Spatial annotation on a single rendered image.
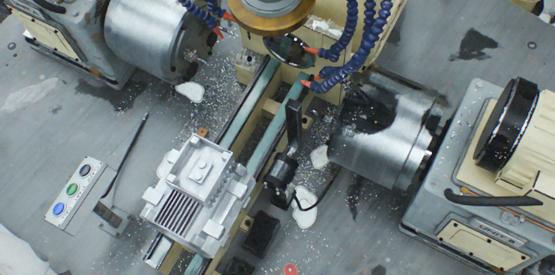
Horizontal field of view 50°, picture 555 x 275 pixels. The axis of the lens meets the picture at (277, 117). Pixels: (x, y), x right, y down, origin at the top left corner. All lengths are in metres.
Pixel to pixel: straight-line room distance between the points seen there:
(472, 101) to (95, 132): 1.01
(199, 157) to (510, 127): 0.63
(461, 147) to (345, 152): 0.24
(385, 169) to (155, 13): 0.64
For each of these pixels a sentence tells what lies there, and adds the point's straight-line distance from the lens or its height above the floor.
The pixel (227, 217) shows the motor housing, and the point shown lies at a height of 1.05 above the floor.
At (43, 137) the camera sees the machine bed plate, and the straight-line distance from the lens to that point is 1.79.
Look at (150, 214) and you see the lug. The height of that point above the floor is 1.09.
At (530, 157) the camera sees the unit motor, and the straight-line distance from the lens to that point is 1.12.
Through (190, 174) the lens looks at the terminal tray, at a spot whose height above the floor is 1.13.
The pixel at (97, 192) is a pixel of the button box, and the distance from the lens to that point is 1.39.
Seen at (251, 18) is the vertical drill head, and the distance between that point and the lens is 1.17.
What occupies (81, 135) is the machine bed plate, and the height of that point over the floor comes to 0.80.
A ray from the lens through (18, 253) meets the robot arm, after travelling 1.13.
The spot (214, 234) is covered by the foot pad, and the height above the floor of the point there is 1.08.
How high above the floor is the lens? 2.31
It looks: 67 degrees down
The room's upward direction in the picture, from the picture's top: 7 degrees counter-clockwise
